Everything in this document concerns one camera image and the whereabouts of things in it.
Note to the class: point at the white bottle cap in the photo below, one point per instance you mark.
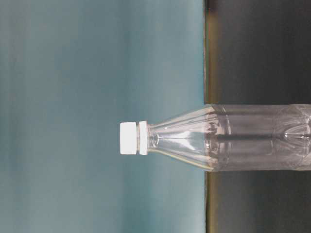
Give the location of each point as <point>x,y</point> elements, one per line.
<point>128,138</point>

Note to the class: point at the clear plastic bottle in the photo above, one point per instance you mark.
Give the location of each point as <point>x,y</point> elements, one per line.
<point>234,137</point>

